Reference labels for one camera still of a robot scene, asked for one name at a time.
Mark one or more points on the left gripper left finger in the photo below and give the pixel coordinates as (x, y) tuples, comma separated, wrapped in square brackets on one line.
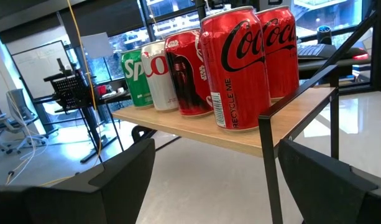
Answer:
[(84, 199)]

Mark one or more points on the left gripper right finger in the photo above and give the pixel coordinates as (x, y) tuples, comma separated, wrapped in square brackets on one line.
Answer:
[(333, 193)]

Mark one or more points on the green Sprite can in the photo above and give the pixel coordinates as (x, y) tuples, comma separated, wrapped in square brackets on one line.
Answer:
[(135, 81)]

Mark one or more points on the silver Diet Coke can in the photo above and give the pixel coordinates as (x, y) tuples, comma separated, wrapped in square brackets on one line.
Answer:
[(159, 81)]

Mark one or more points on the red Coca-Cola can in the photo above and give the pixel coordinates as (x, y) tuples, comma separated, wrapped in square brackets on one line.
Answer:
[(281, 53), (188, 74), (236, 71)]

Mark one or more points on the black tripod stand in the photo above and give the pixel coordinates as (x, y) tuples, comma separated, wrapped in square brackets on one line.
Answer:
[(90, 130)]

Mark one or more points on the grey office chair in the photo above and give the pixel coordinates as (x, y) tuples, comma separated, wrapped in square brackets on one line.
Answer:
[(20, 118)]

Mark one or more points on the black perforated metal panel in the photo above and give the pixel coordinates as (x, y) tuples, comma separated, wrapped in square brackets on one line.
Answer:
[(70, 90)]

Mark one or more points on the black desk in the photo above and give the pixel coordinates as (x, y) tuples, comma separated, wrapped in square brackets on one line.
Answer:
[(333, 67)]

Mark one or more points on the light wooden board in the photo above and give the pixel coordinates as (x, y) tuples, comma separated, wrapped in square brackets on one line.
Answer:
[(193, 127)]

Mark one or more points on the white whiteboard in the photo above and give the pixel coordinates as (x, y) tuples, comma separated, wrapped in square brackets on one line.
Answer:
[(41, 68)]

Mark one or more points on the black computer mouse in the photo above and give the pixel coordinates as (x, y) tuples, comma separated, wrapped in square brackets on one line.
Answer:
[(356, 53)]

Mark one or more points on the black keyboard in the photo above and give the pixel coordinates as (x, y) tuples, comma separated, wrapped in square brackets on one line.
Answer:
[(314, 51)]

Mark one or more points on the white paper sheet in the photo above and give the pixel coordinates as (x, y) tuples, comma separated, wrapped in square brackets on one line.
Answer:
[(97, 45)]

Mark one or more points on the round blue-topped black device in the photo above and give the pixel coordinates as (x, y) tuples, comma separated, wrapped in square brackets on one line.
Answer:
[(324, 34)]

